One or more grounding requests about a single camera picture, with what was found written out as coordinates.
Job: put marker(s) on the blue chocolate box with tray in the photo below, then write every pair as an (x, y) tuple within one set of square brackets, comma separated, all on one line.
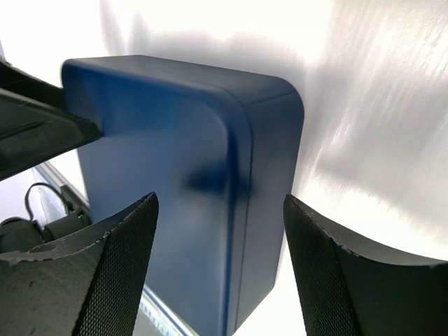
[(276, 131)]

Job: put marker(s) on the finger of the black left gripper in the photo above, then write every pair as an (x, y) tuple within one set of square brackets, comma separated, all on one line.
[(35, 126)]

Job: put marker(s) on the blue box lid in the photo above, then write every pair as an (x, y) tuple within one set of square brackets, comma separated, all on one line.
[(182, 131)]

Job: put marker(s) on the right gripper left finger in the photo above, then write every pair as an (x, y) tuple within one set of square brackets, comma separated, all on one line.
[(44, 291)]

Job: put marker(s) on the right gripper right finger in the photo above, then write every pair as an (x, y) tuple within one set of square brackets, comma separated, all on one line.
[(349, 284)]

